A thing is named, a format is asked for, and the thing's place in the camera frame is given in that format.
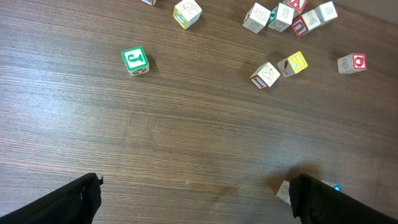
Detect red side bird block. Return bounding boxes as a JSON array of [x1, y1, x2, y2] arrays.
[[249, 62, 280, 90]]

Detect blue 2 number block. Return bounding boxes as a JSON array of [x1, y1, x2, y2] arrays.
[[321, 180, 342, 192]]

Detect green J letter block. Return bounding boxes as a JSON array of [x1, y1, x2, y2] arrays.
[[121, 46, 149, 77]]

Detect white turtle yellow block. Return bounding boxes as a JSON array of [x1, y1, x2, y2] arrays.
[[173, 0, 202, 29]]

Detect red Q letter block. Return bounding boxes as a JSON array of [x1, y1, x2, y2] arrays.
[[338, 53, 367, 74]]

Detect white 8 number block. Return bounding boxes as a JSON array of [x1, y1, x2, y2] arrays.
[[243, 2, 271, 34]]

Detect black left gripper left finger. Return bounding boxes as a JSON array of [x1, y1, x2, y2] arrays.
[[1, 173, 103, 224]]

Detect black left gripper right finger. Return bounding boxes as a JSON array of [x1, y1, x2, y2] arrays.
[[289, 174, 395, 224]]

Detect teal top 8 block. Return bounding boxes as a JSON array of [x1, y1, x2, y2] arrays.
[[267, 3, 295, 32]]

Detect yellow K letter block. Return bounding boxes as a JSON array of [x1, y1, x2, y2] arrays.
[[277, 51, 308, 78]]

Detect red white far-left block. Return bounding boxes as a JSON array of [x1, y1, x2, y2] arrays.
[[141, 0, 156, 6]]

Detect yellow S corner block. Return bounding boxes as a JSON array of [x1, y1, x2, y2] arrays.
[[315, 1, 338, 26]]

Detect red A letter block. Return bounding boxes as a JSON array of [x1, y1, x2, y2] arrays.
[[282, 0, 307, 18]]

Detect red U letter block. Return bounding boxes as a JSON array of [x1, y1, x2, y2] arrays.
[[292, 9, 321, 37]]

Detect green side animal block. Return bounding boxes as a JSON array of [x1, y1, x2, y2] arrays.
[[276, 180, 291, 205]]

